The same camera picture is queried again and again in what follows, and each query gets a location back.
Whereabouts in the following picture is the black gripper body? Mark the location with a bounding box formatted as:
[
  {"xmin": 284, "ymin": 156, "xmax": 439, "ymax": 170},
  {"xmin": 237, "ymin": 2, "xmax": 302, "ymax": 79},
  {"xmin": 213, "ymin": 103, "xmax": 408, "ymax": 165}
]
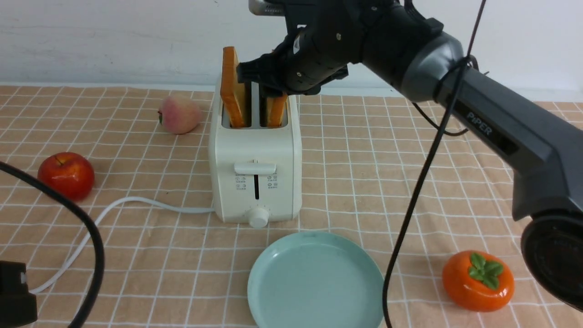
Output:
[{"xmin": 271, "ymin": 0, "xmax": 366, "ymax": 95}]

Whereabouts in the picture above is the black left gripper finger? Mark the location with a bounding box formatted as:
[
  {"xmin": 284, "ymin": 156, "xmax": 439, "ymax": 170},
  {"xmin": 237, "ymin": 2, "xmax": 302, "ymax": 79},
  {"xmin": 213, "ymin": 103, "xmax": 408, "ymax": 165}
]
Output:
[{"xmin": 260, "ymin": 81, "xmax": 287, "ymax": 98}]

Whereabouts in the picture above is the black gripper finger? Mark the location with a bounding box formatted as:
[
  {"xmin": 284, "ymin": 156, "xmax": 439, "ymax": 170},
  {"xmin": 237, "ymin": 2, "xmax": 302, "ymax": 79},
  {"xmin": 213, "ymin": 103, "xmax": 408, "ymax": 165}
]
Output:
[{"xmin": 236, "ymin": 51, "xmax": 285, "ymax": 88}]

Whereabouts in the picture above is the toast slice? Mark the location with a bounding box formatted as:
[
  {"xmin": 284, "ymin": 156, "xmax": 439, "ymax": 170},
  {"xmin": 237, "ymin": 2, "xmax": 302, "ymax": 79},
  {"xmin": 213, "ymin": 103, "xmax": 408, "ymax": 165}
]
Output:
[
  {"xmin": 265, "ymin": 94, "xmax": 288, "ymax": 128},
  {"xmin": 220, "ymin": 46, "xmax": 248, "ymax": 128}
]

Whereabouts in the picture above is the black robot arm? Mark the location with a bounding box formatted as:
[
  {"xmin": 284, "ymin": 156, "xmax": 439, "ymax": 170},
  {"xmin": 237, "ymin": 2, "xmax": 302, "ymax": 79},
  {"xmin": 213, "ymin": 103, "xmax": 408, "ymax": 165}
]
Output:
[{"xmin": 236, "ymin": 0, "xmax": 583, "ymax": 311}]

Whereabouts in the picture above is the white two-slot toaster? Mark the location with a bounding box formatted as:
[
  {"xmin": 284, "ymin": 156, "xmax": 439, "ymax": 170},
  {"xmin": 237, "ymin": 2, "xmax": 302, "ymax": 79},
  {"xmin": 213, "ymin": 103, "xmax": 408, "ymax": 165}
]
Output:
[{"xmin": 208, "ymin": 81, "xmax": 302, "ymax": 228}]

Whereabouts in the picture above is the pink peach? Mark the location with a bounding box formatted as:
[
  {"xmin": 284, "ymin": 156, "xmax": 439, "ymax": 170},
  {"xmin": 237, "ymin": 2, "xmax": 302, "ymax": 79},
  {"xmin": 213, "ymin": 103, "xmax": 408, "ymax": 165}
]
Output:
[{"xmin": 158, "ymin": 96, "xmax": 203, "ymax": 135}]

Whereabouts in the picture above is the orange checkered tablecloth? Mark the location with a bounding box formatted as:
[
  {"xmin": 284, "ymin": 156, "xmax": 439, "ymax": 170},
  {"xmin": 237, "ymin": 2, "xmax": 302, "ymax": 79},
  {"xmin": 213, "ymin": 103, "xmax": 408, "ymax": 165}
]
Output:
[{"xmin": 0, "ymin": 86, "xmax": 582, "ymax": 328}]

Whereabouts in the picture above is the light blue round plate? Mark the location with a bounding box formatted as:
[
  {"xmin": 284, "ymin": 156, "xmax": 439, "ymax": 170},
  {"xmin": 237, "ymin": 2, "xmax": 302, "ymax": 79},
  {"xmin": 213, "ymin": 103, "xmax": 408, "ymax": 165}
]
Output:
[{"xmin": 246, "ymin": 232, "xmax": 384, "ymax": 328}]

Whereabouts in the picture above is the red apple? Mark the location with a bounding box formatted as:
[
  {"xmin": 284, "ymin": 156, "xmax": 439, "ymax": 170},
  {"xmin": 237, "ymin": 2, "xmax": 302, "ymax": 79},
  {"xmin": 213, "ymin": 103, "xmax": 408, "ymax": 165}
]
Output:
[{"xmin": 37, "ymin": 152, "xmax": 95, "ymax": 202}]

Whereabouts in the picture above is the orange persimmon with green leaves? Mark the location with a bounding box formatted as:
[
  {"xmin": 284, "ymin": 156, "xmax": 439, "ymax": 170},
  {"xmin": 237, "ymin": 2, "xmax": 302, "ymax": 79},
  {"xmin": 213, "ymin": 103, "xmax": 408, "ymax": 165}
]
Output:
[{"xmin": 442, "ymin": 251, "xmax": 516, "ymax": 312}]

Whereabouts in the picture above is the black box lower left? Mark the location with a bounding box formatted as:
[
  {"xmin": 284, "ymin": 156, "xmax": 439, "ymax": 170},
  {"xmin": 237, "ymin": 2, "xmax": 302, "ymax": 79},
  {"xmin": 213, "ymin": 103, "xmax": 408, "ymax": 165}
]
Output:
[{"xmin": 0, "ymin": 260, "xmax": 38, "ymax": 328}]

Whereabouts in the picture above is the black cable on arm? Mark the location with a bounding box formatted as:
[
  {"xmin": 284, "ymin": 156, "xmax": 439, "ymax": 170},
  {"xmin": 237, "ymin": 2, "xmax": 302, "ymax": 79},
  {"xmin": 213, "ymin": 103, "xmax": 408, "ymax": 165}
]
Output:
[{"xmin": 382, "ymin": 0, "xmax": 487, "ymax": 328}]

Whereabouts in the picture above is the thick black cable left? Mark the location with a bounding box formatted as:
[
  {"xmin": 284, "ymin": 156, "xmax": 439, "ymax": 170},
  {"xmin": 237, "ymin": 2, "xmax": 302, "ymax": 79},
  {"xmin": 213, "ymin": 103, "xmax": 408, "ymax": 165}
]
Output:
[{"xmin": 0, "ymin": 161, "xmax": 106, "ymax": 328}]

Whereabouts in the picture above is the white toaster power cord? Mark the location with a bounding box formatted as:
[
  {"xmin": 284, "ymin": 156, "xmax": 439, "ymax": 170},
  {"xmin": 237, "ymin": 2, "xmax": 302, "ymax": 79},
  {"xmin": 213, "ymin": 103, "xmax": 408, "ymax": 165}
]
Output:
[{"xmin": 28, "ymin": 196, "xmax": 215, "ymax": 294}]

